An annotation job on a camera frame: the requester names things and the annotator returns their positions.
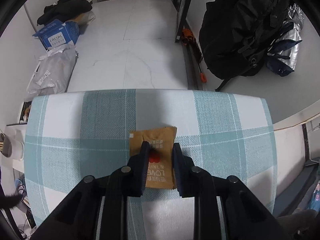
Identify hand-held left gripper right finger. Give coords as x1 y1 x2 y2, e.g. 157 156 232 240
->
172 142 292 240

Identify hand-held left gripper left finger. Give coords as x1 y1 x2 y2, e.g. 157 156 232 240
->
30 141 150 240

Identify brown sachet with red mark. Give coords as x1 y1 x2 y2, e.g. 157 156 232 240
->
129 126 178 189

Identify teal checked tablecloth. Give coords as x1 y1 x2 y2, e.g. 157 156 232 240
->
24 89 278 240

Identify orange tipped black rod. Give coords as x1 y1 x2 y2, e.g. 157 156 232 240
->
191 45 208 83

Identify grey mailer bag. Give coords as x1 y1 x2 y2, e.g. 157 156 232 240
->
26 45 78 95

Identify brown packet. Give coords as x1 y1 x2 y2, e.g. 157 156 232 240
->
22 102 32 123

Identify white topped black box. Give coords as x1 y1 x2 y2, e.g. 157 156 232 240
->
6 123 28 173

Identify grey and frosted cup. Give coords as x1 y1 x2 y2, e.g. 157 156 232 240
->
0 129 25 161

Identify grey fabric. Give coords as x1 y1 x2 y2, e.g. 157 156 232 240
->
277 209 318 240

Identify black backpack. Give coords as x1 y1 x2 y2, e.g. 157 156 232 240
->
199 0 293 92

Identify blue cardboard box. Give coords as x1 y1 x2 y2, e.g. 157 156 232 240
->
32 20 80 50

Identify beige cloth bag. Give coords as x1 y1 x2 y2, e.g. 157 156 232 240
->
71 11 96 27

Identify black framed glass door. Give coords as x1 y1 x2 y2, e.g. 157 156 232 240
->
171 0 204 90

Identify silver folded umbrella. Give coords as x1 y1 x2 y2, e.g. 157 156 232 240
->
265 4 304 77

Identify black clothes pile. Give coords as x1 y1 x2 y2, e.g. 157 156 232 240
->
37 0 93 25

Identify black cables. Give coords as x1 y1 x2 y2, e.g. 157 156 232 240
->
15 179 33 230

